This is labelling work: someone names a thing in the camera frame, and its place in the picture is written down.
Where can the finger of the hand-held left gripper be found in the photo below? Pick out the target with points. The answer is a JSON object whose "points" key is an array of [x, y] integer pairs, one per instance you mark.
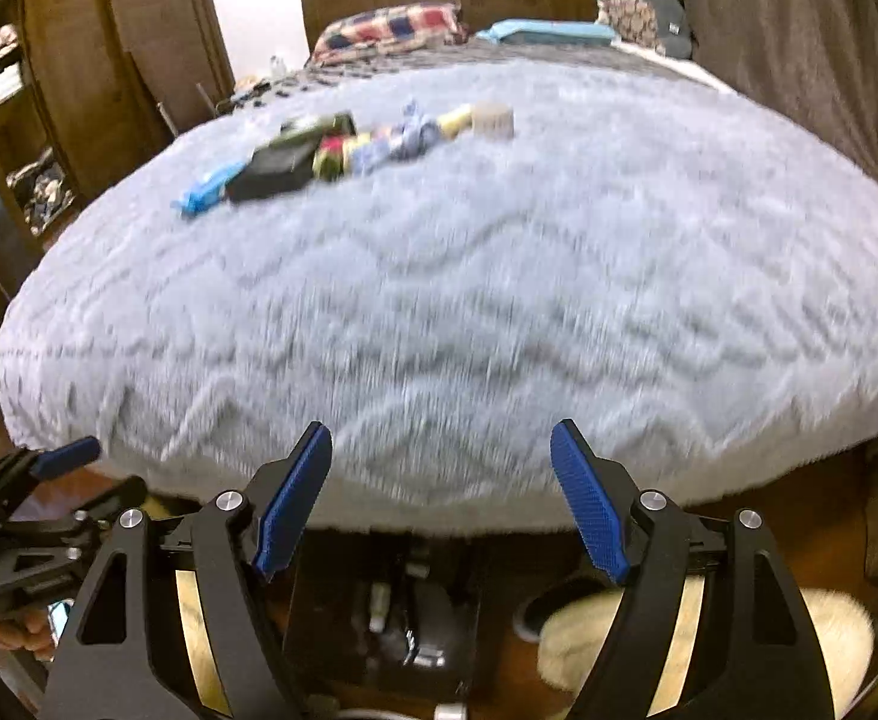
{"points": [[71, 454], [112, 496]]}

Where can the person's left hand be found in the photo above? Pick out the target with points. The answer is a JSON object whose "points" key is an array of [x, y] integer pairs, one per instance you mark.
{"points": [[15, 634]]}

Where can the black striped grey blanket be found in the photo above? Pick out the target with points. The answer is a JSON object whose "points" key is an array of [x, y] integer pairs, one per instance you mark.
{"points": [[379, 64]]}

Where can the red blue plaid pillow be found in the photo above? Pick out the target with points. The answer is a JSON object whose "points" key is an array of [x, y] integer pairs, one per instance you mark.
{"points": [[390, 30]]}

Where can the white folded clothes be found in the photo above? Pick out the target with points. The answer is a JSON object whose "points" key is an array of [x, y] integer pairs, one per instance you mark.
{"points": [[0, 86]]}

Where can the dark teal plush toy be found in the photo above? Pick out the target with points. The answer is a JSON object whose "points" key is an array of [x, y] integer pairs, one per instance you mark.
{"points": [[671, 22]]}

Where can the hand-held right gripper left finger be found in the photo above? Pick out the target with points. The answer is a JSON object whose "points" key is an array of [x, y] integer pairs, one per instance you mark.
{"points": [[296, 499]]}

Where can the brown curtain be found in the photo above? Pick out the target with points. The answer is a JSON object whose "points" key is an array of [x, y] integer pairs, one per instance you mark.
{"points": [[799, 37]]}

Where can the cream fluffy slipper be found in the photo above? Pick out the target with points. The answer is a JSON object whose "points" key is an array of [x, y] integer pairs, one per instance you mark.
{"points": [[836, 630]]}

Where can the light blue pillow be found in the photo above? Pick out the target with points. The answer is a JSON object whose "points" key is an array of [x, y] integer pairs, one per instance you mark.
{"points": [[547, 31]]}

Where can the light blue wrapper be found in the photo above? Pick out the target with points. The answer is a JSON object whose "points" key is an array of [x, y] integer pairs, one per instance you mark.
{"points": [[367, 156]]}

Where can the brown patterned cushion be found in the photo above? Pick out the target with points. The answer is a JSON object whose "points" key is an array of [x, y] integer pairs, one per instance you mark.
{"points": [[626, 15]]}

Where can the red yellow packet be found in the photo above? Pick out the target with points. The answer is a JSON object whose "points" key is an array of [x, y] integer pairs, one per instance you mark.
{"points": [[332, 154]]}

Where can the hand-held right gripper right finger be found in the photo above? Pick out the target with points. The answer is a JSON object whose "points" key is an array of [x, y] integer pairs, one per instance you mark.
{"points": [[589, 502]]}

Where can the white bed sheet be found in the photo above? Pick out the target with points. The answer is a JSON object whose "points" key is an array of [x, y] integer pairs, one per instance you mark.
{"points": [[671, 67]]}

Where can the grey fluffy blanket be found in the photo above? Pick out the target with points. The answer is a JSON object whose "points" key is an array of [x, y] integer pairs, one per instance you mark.
{"points": [[484, 277]]}

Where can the dark green packet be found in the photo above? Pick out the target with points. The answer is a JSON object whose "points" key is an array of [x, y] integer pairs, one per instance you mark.
{"points": [[322, 125]]}

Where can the clear plastic bottle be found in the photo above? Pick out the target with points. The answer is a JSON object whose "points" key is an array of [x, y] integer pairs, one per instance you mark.
{"points": [[277, 64]]}

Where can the mixed dark clothes pile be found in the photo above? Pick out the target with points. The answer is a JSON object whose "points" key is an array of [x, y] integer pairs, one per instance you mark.
{"points": [[41, 191]]}

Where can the blue cloth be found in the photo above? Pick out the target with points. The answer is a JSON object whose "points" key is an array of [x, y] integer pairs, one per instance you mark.
{"points": [[206, 191]]}

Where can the black box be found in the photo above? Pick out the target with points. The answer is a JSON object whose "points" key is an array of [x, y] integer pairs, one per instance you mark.
{"points": [[270, 171]]}

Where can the brown wooden wardrobe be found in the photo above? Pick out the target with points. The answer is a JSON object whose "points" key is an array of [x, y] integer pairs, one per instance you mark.
{"points": [[161, 22]]}

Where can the beige paper roll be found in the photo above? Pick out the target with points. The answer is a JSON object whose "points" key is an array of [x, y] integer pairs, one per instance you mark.
{"points": [[493, 121]]}

